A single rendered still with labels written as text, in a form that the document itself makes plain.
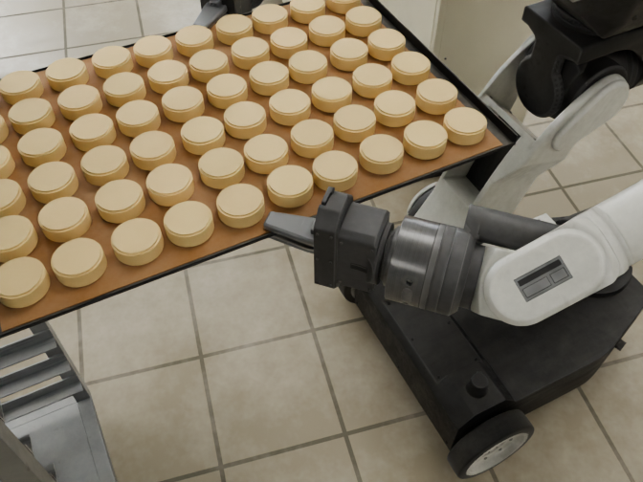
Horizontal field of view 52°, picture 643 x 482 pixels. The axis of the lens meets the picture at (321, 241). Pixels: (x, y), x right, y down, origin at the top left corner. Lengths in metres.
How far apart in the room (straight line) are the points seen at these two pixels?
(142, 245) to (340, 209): 0.20
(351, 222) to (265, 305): 1.20
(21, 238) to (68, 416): 0.91
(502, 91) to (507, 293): 0.64
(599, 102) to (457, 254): 0.53
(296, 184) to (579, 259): 0.29
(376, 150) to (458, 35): 1.07
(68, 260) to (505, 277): 0.41
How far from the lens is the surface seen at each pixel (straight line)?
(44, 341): 1.38
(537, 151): 1.09
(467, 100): 0.86
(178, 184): 0.72
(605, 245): 0.63
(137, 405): 1.73
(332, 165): 0.73
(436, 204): 1.22
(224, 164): 0.74
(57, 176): 0.77
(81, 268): 0.67
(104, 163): 0.77
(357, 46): 0.90
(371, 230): 0.63
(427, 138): 0.77
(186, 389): 1.72
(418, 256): 0.63
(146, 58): 0.92
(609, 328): 1.72
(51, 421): 1.60
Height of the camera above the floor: 1.51
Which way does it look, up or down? 51 degrees down
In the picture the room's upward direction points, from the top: straight up
